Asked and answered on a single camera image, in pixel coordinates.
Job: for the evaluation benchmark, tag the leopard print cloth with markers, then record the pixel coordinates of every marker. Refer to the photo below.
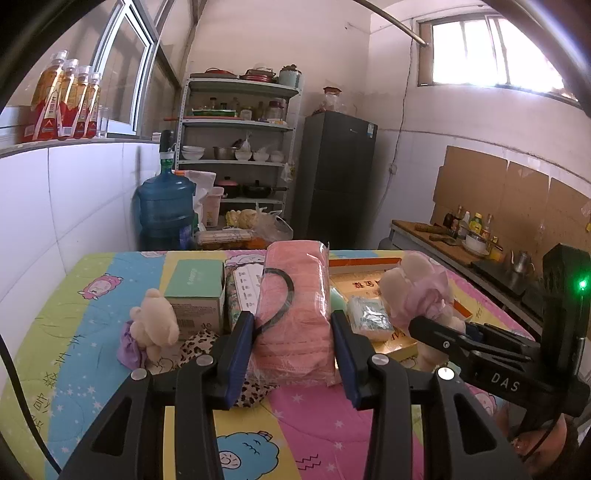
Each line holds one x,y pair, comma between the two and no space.
198,344

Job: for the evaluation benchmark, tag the wooden kitchen counter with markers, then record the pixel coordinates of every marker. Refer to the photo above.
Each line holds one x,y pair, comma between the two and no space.
443,251

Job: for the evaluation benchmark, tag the blue water jug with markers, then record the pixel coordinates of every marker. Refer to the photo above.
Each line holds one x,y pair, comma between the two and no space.
164,212

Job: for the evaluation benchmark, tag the small silver packet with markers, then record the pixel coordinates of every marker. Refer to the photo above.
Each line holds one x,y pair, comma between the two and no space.
369,318

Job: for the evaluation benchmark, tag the cream teddy bear purple dress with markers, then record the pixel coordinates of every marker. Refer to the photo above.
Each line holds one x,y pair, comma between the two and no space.
154,323

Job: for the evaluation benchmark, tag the pink-dressed plush toy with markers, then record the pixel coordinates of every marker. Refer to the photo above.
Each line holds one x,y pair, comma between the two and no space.
415,286

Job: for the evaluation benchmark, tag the cleaver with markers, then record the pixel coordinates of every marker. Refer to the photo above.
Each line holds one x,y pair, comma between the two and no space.
442,238

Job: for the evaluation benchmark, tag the glass jar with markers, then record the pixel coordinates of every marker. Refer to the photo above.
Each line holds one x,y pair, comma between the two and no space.
330,102

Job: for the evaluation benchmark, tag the group of condiment bottles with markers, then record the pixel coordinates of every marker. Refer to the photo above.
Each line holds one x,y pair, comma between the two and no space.
475,224

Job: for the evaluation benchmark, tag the black water pump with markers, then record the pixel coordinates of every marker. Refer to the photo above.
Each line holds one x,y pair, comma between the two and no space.
167,147

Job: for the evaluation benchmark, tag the red pot lid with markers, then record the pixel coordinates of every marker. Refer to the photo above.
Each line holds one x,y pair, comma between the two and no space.
219,73

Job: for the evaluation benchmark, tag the noodle packet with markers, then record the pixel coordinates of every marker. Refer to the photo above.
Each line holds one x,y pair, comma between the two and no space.
224,238

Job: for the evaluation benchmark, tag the wooden rolling pin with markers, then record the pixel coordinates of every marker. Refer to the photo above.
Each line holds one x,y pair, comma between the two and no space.
428,227

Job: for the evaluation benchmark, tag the plastic bag of vegetables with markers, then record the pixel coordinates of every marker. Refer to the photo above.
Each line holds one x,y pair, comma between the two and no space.
258,224

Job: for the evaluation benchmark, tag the printed blanket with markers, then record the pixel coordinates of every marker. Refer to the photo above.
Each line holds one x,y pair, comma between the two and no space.
92,286

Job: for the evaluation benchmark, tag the cardboard wall panels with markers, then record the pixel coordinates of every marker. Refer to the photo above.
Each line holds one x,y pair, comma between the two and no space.
508,194

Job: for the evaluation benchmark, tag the dark grey refrigerator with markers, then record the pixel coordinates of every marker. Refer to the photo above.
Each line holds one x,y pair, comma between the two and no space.
337,184

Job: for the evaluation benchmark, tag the green tray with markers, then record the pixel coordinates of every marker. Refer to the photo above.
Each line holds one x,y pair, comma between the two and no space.
212,112

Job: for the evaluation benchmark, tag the metal pot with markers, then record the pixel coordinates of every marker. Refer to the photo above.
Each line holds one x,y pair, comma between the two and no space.
224,153

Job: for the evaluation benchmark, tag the metal kettle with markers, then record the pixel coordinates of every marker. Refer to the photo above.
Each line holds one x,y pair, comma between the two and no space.
522,263

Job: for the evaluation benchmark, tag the orange drink bottle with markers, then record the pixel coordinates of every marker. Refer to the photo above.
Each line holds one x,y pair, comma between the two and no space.
93,106
82,104
44,101
68,104

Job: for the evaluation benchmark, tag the pink face mask pack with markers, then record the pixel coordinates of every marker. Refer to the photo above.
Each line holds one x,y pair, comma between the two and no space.
304,295

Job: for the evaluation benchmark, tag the green cardboard box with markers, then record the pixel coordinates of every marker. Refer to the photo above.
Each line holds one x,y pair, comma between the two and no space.
194,290

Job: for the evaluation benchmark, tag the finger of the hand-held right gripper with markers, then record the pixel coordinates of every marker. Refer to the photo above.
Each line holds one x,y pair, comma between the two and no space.
438,339
503,339

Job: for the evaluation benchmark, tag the barred window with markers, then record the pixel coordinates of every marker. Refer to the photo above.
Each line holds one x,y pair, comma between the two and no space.
489,50

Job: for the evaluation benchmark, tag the stack of white bowls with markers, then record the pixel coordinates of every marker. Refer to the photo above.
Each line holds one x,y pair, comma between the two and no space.
193,153

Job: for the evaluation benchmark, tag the black wok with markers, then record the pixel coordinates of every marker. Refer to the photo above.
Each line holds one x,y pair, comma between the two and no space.
258,190

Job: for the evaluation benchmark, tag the black induction cooker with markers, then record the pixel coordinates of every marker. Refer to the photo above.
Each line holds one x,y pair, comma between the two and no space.
501,277

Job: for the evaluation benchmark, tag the teal canister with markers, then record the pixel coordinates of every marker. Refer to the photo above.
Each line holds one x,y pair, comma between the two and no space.
289,77

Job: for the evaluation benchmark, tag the red lidded pot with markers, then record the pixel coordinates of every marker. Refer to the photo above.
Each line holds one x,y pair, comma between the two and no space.
228,187

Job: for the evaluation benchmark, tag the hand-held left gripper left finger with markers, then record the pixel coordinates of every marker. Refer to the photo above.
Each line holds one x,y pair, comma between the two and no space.
240,360

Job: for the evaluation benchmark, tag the metal shelf rack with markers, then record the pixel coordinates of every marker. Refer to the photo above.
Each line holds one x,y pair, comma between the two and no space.
240,124

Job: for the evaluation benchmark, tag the red basket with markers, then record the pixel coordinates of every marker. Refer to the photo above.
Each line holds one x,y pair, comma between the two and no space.
258,75

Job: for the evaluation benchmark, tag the aluminium sliding window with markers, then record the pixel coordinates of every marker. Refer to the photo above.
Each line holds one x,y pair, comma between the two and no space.
134,64

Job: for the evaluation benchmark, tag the yellow gift box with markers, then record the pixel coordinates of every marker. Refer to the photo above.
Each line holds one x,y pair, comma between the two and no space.
360,282

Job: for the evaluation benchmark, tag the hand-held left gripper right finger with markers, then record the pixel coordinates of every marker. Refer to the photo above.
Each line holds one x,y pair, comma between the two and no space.
344,364

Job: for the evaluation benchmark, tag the person's right hand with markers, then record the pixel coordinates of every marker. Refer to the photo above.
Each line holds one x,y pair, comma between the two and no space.
547,445

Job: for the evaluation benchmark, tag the white sack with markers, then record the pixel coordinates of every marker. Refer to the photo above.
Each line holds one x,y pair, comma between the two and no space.
203,189

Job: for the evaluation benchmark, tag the white bowl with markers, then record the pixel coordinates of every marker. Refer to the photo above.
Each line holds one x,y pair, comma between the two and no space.
475,243

